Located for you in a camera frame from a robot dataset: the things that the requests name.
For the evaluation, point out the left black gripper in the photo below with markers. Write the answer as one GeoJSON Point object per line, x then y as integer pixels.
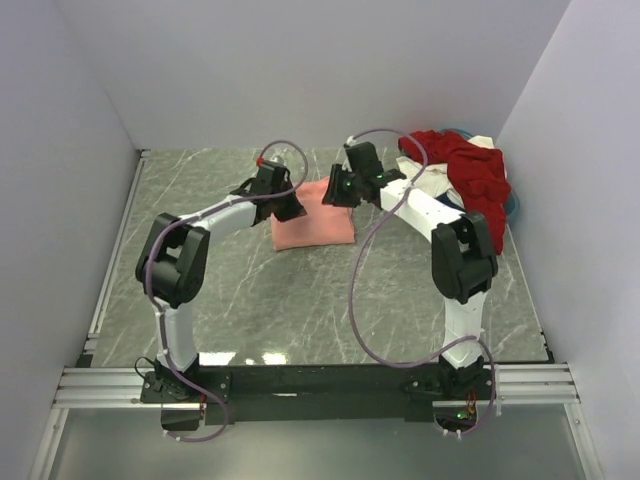
{"type": "Point", "coordinates": [293, 211]}

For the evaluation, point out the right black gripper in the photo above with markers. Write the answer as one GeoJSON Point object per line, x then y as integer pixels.
{"type": "Point", "coordinates": [334, 194]}

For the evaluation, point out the pink t shirt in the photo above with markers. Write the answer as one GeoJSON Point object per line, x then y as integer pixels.
{"type": "Point", "coordinates": [322, 224]}

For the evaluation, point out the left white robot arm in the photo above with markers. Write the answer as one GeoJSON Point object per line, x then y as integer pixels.
{"type": "Point", "coordinates": [172, 264]}

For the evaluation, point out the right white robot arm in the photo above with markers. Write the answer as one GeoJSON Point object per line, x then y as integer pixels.
{"type": "Point", "coordinates": [463, 260]}

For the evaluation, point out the white t shirt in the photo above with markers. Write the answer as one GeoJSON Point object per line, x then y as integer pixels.
{"type": "Point", "coordinates": [434, 180]}

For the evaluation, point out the red t shirt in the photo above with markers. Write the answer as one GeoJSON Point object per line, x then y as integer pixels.
{"type": "Point", "coordinates": [478, 174]}

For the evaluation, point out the teal plastic basin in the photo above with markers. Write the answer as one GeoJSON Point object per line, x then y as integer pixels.
{"type": "Point", "coordinates": [512, 205]}

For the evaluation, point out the black base beam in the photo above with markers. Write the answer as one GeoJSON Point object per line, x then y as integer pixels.
{"type": "Point", "coordinates": [218, 394]}

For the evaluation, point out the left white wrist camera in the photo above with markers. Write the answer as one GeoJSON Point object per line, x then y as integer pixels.
{"type": "Point", "coordinates": [275, 159]}

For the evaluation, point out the aluminium rail frame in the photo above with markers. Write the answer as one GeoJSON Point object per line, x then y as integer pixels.
{"type": "Point", "coordinates": [537, 406]}

